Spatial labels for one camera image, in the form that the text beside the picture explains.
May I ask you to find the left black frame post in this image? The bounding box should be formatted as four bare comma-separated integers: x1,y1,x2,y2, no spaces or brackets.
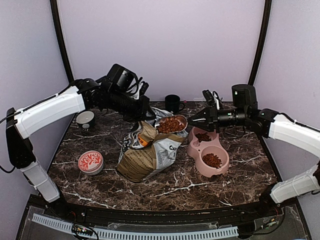
49,0,74,83

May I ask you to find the pink double pet bowl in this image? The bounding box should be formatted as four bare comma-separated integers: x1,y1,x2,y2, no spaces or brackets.
186,127,230,178

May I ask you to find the brown kibble in bowl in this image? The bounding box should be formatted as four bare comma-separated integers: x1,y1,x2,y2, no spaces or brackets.
195,132,212,143

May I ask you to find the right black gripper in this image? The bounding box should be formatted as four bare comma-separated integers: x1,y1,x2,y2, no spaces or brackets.
188,102,249,133

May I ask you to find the brown kibble in scoop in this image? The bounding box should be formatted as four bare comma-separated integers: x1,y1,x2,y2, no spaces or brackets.
156,118,185,134

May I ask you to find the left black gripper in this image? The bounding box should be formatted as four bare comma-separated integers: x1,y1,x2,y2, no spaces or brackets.
106,88,156,122

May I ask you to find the red patterned round tin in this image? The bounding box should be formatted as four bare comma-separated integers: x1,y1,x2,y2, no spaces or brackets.
77,150,104,176

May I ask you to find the black frame post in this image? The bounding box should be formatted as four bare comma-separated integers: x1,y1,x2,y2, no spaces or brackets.
248,0,272,86
49,0,74,83

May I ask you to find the white slotted cable duct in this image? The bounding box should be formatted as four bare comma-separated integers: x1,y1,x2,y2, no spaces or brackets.
31,213,239,240

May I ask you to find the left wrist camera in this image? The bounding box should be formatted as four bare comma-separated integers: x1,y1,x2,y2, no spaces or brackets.
131,81,149,100

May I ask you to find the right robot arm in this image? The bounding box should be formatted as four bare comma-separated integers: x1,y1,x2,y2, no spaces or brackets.
187,84,320,217

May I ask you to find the black mug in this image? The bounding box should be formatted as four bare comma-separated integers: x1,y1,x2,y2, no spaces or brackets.
164,94,185,114

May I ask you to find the right black frame post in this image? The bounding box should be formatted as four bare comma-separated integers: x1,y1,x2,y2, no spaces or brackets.
248,0,272,86

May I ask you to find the metal scoop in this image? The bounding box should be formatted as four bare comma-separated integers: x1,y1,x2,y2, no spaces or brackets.
154,114,188,134

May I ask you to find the pet food bag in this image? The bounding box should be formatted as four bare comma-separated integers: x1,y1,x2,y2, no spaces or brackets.
116,107,188,183

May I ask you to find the white and dark ceramic bowl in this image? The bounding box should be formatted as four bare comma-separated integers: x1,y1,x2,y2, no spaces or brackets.
75,111,96,130

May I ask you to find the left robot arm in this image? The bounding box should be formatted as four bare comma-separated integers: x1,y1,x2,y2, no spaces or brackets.
3,63,156,218

